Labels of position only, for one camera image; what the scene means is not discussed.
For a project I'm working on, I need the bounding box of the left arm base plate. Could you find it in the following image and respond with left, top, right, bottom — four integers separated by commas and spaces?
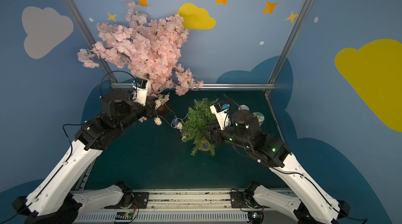
104, 192, 149, 209

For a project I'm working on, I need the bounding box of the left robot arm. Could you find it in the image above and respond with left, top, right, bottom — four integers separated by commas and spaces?
13, 78, 156, 224

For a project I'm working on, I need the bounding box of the aluminium front rail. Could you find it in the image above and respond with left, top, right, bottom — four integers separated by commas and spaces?
56, 189, 294, 224

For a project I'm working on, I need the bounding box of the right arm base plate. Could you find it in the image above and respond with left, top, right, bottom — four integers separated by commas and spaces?
230, 189, 269, 209

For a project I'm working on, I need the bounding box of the small green christmas tree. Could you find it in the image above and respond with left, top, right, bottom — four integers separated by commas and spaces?
181, 98, 218, 156

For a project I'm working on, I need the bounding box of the aluminium post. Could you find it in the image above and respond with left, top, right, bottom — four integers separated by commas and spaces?
268, 0, 315, 89
46, 0, 119, 84

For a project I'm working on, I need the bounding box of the silver tin can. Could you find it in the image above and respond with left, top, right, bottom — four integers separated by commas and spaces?
238, 105, 250, 111

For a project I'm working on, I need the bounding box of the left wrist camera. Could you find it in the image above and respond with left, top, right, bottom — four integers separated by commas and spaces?
132, 78, 151, 106

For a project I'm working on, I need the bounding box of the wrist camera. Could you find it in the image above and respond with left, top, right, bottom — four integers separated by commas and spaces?
210, 101, 230, 131
132, 78, 151, 106

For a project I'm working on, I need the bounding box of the aluminium back rail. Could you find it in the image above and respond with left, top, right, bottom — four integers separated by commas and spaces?
111, 83, 276, 90

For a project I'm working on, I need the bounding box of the right aluminium post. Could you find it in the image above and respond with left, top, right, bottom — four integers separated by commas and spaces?
268, 0, 315, 89

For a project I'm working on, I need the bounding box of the left aluminium post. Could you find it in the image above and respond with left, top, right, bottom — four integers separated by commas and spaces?
46, 0, 119, 84

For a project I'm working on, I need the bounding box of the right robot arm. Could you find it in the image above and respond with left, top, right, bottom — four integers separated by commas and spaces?
200, 102, 350, 224

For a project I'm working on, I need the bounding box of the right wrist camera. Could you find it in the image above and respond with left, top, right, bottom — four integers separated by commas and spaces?
210, 101, 230, 131

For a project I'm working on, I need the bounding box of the pink cherry blossom tree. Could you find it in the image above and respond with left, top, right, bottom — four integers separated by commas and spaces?
77, 1, 204, 106

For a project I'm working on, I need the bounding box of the aluminium rail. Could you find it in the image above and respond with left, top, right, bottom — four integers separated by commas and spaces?
56, 189, 294, 224
111, 83, 276, 90

